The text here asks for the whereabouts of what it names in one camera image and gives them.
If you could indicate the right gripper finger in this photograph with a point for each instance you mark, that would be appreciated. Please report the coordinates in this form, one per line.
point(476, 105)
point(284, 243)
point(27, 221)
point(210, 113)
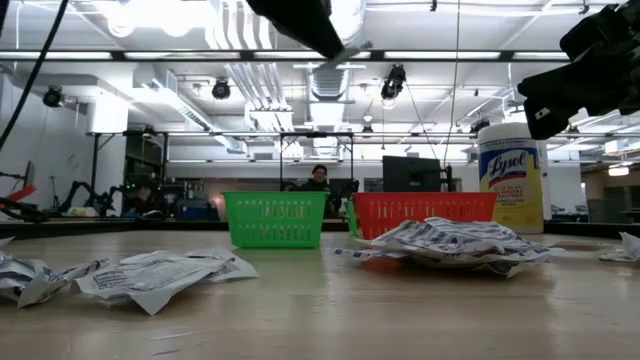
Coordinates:
point(550, 105)

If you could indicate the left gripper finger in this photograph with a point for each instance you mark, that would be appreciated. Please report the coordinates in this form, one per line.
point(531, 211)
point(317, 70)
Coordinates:
point(290, 25)
point(320, 25)

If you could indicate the green plastic mesh basket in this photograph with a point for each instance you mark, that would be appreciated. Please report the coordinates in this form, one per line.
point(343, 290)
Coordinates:
point(351, 217)
point(275, 220)

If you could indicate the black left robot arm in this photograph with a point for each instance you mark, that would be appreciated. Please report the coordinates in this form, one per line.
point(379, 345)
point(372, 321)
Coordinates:
point(2, 15)

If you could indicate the black background robot arm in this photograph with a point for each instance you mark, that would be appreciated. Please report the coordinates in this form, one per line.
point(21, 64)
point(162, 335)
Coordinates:
point(106, 202)

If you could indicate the black ceiling spotlight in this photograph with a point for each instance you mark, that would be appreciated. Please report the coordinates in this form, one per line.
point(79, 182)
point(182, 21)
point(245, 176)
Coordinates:
point(221, 89)
point(52, 96)
point(480, 125)

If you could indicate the glowing ceiling lamp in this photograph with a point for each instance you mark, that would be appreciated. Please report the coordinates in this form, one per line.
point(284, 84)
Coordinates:
point(618, 170)

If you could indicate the Lysol wipes canister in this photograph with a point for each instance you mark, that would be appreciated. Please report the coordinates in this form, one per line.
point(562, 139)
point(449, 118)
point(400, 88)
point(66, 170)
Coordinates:
point(510, 190)

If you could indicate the black overhead light bar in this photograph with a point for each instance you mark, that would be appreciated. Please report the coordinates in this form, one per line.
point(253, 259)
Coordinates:
point(440, 55)

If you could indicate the person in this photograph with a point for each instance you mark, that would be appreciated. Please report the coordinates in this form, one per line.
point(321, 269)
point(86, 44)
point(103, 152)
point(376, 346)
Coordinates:
point(319, 175)

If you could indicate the black computer monitor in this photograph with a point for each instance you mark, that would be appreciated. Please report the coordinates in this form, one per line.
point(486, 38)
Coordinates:
point(412, 174)

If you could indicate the red plastic mesh basket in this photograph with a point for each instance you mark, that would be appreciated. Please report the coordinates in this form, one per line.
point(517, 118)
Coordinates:
point(425, 207)

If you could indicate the white packet at right edge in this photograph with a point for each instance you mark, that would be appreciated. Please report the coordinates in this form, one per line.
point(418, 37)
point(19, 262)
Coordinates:
point(631, 245)

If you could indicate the dark equipment rack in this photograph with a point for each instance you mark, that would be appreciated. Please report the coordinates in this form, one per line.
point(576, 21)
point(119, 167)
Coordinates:
point(142, 165)

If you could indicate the black red background device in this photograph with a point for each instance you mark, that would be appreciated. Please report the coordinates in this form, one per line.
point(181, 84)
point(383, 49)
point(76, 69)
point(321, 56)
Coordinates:
point(20, 194)

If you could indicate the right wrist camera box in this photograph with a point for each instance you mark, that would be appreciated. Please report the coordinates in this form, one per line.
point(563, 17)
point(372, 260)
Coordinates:
point(597, 32)

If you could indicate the round silver air duct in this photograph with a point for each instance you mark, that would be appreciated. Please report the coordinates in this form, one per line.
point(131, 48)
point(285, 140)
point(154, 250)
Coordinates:
point(327, 82)

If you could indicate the black overhead camera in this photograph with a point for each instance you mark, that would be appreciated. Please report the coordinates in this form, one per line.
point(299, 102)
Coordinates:
point(394, 82)

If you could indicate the black background rig frame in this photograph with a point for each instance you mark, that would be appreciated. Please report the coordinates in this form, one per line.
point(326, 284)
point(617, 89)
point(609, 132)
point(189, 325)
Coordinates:
point(316, 134)

